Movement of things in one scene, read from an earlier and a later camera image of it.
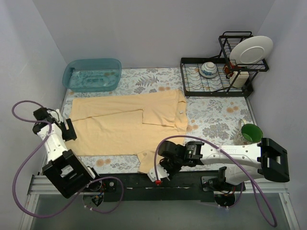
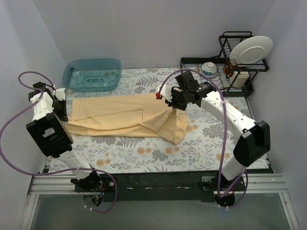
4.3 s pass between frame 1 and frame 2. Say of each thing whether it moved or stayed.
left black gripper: moved
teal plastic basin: stayed
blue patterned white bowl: stayed
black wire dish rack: stayed
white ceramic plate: stayed
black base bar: stayed
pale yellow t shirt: moved
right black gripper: moved
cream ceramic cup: stayed
